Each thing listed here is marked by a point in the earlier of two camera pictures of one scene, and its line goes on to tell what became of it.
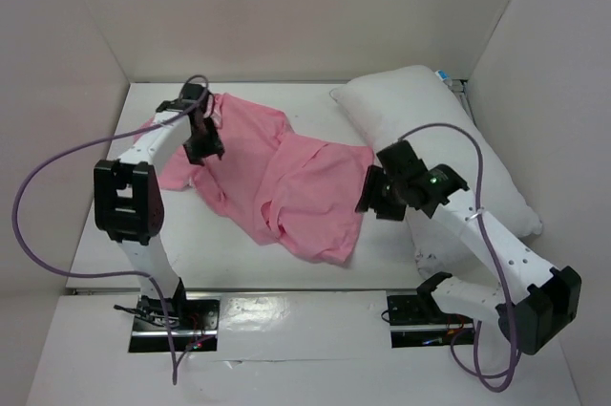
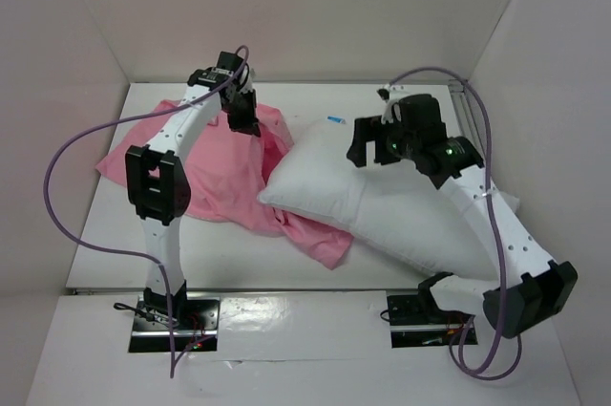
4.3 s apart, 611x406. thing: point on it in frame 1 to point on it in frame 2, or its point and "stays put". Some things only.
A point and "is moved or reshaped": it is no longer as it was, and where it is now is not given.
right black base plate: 416,320 stays put
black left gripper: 214,145 to 249,123
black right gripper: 374,193 to 377,141
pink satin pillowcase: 297,191 is moved or reshaped
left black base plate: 194,325 stays put
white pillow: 414,104 is moved or reshaped
